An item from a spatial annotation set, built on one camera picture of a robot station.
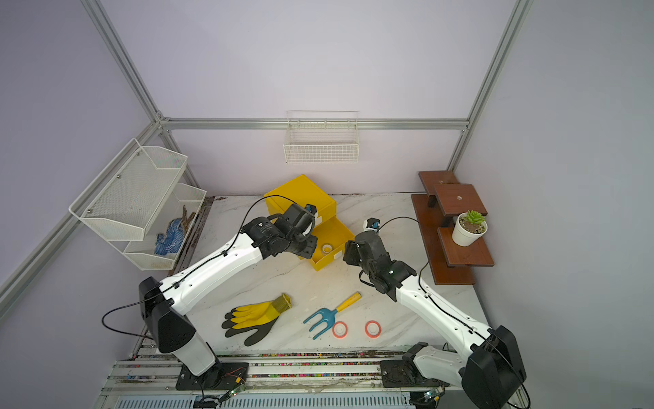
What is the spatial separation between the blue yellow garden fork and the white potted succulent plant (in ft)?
1.33

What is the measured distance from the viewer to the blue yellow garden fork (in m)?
0.84

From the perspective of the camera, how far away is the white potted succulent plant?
80cm
